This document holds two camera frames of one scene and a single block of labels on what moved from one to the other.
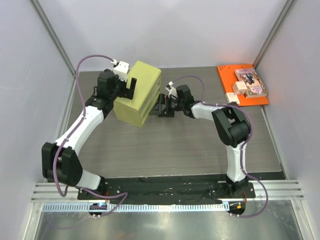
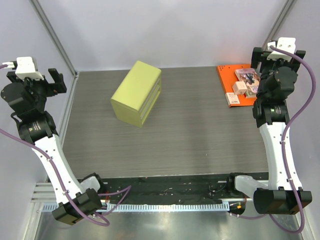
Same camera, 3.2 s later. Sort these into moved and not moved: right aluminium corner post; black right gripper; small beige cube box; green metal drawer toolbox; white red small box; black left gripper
Moved: black right gripper; black left gripper
Not moved: right aluminium corner post; green metal drawer toolbox; small beige cube box; white red small box
